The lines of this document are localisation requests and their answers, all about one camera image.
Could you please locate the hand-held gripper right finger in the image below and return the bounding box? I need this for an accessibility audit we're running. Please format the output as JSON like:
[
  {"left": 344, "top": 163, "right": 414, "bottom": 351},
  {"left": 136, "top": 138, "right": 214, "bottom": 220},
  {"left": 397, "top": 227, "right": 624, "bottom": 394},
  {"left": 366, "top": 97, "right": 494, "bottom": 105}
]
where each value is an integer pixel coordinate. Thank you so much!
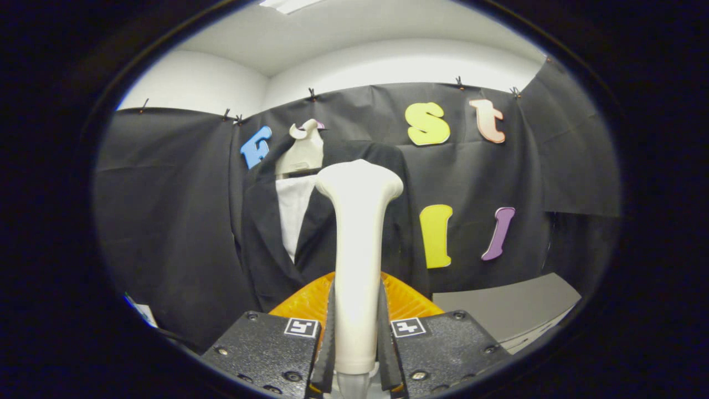
[{"left": 378, "top": 272, "right": 510, "bottom": 399}]

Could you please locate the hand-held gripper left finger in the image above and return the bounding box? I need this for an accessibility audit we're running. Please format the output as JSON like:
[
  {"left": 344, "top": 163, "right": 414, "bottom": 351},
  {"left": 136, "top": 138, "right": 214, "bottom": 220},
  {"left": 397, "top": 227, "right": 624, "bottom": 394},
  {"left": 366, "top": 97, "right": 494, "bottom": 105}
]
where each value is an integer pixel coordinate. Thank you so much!
[{"left": 201, "top": 272, "right": 336, "bottom": 399}]

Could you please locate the white garment steamer head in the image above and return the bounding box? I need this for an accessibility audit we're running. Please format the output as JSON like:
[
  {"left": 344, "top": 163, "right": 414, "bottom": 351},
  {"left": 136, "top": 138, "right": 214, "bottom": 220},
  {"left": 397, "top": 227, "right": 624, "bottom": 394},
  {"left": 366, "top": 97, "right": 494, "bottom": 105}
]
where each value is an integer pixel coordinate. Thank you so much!
[{"left": 315, "top": 159, "right": 404, "bottom": 375}]

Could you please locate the black suit jacket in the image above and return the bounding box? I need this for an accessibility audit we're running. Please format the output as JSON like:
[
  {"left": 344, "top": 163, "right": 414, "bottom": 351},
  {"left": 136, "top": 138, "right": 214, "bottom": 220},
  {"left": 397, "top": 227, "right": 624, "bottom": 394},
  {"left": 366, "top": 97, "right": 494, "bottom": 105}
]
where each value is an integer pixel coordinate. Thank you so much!
[{"left": 242, "top": 135, "right": 430, "bottom": 312}]

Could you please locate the grey cabinet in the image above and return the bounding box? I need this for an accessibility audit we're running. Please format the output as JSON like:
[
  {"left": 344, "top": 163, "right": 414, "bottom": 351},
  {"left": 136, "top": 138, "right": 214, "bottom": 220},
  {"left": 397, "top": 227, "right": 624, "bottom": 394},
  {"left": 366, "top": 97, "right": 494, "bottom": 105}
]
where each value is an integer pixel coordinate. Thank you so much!
[{"left": 432, "top": 273, "right": 582, "bottom": 355}]

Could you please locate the white cloth panel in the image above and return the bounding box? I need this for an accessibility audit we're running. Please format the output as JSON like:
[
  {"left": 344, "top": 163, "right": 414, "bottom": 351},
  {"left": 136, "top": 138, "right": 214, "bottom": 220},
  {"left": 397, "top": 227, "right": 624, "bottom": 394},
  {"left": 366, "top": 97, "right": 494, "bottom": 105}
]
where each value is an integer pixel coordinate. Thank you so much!
[{"left": 275, "top": 175, "right": 319, "bottom": 264}]

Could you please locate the white power strip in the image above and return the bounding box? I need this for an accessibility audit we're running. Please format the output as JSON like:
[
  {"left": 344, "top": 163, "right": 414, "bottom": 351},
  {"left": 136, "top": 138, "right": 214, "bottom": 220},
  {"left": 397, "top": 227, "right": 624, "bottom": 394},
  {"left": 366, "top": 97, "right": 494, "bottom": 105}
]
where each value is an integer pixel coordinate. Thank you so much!
[{"left": 125, "top": 294, "right": 158, "bottom": 328}]

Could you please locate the cream plastic hanger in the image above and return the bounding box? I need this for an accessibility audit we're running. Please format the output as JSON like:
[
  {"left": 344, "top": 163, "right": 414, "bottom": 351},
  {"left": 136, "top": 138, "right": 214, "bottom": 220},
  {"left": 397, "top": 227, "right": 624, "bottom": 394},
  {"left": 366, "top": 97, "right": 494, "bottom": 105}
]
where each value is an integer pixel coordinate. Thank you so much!
[{"left": 275, "top": 119, "right": 325, "bottom": 179}]

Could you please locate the black backdrop cloth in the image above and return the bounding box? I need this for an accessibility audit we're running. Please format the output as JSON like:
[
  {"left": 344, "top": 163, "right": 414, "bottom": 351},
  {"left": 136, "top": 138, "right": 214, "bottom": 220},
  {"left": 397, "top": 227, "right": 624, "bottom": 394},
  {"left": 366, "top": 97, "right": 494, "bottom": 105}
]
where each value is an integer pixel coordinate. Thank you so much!
[{"left": 93, "top": 58, "right": 621, "bottom": 352}]

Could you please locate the row of black clips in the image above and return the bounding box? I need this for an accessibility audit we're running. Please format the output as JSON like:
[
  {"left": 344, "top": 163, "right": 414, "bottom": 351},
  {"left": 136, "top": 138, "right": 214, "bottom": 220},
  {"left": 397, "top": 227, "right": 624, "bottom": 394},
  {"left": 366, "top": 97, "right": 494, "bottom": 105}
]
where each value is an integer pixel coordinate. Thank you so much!
[{"left": 138, "top": 55, "right": 554, "bottom": 125}]

